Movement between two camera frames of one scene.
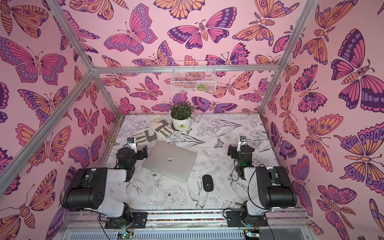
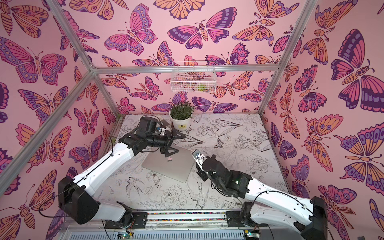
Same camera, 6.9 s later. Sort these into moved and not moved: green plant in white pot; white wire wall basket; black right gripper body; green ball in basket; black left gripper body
Moved: black right gripper body; black left gripper body
Not moved: green ball in basket; white wire wall basket; green plant in white pot
